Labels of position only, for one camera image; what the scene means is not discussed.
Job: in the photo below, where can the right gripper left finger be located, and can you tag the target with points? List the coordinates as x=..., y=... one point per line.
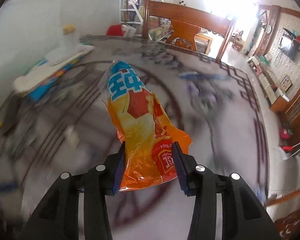
x=56, y=215

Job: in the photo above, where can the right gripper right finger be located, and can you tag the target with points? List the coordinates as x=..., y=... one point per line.
x=244, y=217

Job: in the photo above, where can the orange snack bag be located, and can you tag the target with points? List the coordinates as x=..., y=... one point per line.
x=143, y=125

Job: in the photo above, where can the low TV cabinet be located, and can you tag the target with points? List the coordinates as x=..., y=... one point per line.
x=277, y=99

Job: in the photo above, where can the wooden bench chair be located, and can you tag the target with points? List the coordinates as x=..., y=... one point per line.
x=187, y=23

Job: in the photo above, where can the white bookshelf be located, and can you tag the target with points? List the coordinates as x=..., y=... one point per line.
x=131, y=17

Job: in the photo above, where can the wall mounted television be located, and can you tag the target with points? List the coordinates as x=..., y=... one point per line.
x=289, y=44

